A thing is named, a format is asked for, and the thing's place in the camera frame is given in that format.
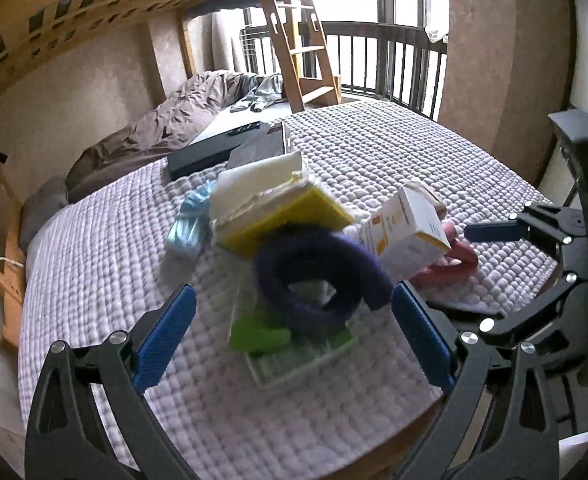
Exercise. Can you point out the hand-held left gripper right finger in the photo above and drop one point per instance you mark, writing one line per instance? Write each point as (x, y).
(421, 340)

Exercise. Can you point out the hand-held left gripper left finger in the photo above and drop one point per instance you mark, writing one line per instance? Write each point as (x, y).
(166, 337)

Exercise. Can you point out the black remote control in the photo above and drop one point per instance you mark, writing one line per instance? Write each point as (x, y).
(244, 129)

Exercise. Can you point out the brown duvet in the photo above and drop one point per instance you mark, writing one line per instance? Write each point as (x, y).
(148, 130)

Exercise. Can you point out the dark laptop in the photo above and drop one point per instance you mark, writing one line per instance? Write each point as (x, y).
(259, 150)

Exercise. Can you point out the black flat box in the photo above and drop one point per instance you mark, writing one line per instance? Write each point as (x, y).
(203, 157)

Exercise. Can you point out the wooden bunk bed frame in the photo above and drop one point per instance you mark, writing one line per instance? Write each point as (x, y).
(73, 15)

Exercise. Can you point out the grey crumpled clothes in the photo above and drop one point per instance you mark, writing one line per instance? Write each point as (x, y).
(266, 91)

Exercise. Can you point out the white box with orange print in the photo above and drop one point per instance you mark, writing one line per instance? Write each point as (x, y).
(404, 235)

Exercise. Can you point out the green toy in clear package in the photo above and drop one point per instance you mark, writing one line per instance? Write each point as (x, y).
(259, 335)

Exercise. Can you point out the yellow and white box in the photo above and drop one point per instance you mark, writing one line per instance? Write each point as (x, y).
(274, 225)

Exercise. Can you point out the light blue plastic packet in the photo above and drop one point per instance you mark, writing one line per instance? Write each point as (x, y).
(186, 230)

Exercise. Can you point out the white hanging cloth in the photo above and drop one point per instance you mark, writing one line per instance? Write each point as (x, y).
(436, 15)

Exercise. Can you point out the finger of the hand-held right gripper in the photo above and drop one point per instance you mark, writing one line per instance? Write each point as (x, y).
(494, 232)
(524, 315)

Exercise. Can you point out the wooden ladder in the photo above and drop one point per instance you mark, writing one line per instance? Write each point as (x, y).
(294, 75)

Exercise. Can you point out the grey pillow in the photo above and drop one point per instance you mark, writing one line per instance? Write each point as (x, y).
(43, 205)

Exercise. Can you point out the pink plastic object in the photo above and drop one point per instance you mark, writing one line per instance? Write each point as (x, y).
(454, 265)

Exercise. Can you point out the dark balcony railing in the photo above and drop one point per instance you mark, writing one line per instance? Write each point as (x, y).
(404, 60)

